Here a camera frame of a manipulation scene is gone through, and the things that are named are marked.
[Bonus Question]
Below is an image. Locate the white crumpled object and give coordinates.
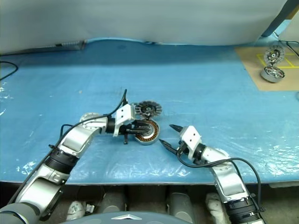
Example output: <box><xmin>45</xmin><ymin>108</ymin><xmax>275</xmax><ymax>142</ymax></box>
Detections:
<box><xmin>66</xmin><ymin>200</ymin><xmax>86</xmax><ymax>221</ymax></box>
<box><xmin>205</xmin><ymin>192</ymin><xmax>225</xmax><ymax>222</ymax></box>

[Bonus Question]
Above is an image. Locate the white panel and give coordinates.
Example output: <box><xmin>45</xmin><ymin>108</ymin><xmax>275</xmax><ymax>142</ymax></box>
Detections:
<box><xmin>279</xmin><ymin>17</ymin><xmax>299</xmax><ymax>44</ymax></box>

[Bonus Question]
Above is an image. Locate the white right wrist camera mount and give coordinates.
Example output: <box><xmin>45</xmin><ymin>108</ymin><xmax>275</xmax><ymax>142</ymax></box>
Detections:
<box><xmin>178</xmin><ymin>125</ymin><xmax>203</xmax><ymax>161</ymax></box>

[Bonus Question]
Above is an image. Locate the dark grey rounded cylinder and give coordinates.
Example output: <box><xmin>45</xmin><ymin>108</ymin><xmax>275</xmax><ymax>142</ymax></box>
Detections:
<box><xmin>167</xmin><ymin>186</ymin><xmax>196</xmax><ymax>220</ymax></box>
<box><xmin>100</xmin><ymin>186</ymin><xmax>128</xmax><ymax>214</ymax></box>

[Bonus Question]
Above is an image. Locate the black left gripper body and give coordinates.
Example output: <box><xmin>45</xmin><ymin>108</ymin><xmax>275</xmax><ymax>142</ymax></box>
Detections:
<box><xmin>119</xmin><ymin>123</ymin><xmax>138</xmax><ymax>145</ymax></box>

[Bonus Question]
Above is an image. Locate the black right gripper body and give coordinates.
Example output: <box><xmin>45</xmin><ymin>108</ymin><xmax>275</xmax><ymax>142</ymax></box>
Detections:
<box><xmin>176</xmin><ymin>133</ymin><xmax>189</xmax><ymax>158</ymax></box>

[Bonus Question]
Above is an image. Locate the brown cardboard sheet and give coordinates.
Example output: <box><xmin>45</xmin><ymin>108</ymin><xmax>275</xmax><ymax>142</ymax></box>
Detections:
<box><xmin>234</xmin><ymin>44</ymin><xmax>299</xmax><ymax>91</ymax></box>

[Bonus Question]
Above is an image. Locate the grey robot torso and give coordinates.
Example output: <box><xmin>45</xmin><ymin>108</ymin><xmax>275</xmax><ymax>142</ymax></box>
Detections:
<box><xmin>92</xmin><ymin>211</ymin><xmax>170</xmax><ymax>224</ymax></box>

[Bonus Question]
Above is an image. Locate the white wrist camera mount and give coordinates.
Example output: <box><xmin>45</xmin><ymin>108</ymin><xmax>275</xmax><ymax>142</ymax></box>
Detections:
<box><xmin>113</xmin><ymin>104</ymin><xmax>136</xmax><ymax>138</ymax></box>
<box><xmin>178</xmin><ymin>125</ymin><xmax>203</xmax><ymax>161</ymax></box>

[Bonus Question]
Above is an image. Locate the grey slanted beam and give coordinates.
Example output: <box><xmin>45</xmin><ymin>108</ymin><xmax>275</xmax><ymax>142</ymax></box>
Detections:
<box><xmin>261</xmin><ymin>0</ymin><xmax>296</xmax><ymax>37</ymax></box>

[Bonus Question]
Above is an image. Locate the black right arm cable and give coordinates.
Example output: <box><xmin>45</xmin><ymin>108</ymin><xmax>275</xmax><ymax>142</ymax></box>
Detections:
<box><xmin>176</xmin><ymin>149</ymin><xmax>266</xmax><ymax>213</ymax></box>

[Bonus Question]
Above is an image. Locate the grey power strip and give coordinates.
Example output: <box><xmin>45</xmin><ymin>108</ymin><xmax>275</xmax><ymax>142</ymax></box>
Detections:
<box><xmin>55</xmin><ymin>40</ymin><xmax>86</xmax><ymax>51</ymax></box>

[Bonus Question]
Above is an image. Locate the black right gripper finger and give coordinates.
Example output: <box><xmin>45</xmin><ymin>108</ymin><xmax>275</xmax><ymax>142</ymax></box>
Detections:
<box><xmin>158</xmin><ymin>139</ymin><xmax>180</xmax><ymax>155</ymax></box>
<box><xmin>168</xmin><ymin>124</ymin><xmax>184</xmax><ymax>134</ymax></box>

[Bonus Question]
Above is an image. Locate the blue plastic table cover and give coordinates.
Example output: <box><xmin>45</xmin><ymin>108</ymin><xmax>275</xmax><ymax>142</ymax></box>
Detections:
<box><xmin>0</xmin><ymin>37</ymin><xmax>299</xmax><ymax>185</ymax></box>

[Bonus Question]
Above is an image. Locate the white backdrop sheet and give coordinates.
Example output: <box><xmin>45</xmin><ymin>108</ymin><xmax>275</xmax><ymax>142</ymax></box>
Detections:
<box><xmin>0</xmin><ymin>0</ymin><xmax>289</xmax><ymax>56</ymax></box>

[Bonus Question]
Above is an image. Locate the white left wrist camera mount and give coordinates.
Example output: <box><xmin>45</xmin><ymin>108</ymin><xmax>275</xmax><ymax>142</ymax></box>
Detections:
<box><xmin>113</xmin><ymin>104</ymin><xmax>136</xmax><ymax>138</ymax></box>

